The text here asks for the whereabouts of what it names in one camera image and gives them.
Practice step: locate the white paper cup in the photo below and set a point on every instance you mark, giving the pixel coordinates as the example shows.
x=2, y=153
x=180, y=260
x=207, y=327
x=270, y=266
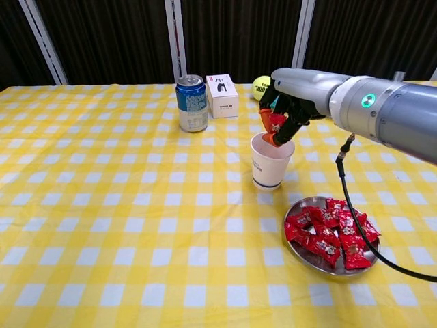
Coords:
x=269, y=171

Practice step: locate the grey metal frame post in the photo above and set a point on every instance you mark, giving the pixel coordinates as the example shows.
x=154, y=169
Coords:
x=304, y=34
x=435, y=74
x=43, y=41
x=175, y=41

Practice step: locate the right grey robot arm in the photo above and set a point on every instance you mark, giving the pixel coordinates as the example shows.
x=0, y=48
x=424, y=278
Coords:
x=403, y=112

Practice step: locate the round silver metal plate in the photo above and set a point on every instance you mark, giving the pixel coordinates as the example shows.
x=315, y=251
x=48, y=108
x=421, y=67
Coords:
x=304, y=255

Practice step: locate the yellow white checked tablecloth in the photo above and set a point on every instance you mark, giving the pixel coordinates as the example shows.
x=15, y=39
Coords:
x=102, y=205

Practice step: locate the yellow tennis ball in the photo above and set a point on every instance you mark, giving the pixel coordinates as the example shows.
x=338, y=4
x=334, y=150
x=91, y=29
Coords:
x=260, y=87

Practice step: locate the black pleated curtain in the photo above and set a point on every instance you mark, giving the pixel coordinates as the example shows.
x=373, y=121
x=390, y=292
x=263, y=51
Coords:
x=112, y=41

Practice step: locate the blue white drink can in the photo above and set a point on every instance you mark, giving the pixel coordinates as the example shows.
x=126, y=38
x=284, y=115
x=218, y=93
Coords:
x=193, y=109

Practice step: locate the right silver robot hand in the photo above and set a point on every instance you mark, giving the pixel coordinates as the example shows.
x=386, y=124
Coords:
x=304, y=89

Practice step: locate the small white product box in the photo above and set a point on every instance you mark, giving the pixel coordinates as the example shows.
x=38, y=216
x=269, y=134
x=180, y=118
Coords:
x=223, y=102

